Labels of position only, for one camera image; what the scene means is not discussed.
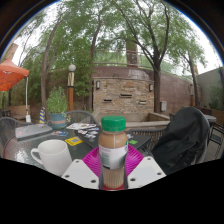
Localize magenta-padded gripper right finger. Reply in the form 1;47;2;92
123;144;167;190

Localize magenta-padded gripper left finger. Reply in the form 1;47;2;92
61;146;101;190

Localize green-capped brown drink bottle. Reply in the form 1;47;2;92
97;115;129;190

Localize white ceramic mug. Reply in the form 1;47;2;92
30;139;73;177

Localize yellow card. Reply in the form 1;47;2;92
64;135;84;147

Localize black laptop with stickers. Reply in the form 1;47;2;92
73;126;152;151

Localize small colourful card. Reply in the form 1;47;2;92
51;130;69;137

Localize black jacket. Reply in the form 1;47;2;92
151;106;211;175

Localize white paper sheets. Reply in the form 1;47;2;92
65;122;98;131

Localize grey laptop with stickers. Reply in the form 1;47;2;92
14;123;54;141

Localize green plant in blue pot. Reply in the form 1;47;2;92
45;85;69;130

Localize black metal chair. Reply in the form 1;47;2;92
208;121;224;159

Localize dark-trunked tree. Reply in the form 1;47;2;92
109;0;208;114

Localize round grey patio table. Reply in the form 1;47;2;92
203;114;218;124

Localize slender leaning tree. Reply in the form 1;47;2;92
13;0;101;118

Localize orange patio umbrella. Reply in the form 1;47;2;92
0;57;32;124

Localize blue yellow striped post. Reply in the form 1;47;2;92
39;106;47;124

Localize globe-topped lamp post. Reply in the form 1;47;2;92
67;63;77;112

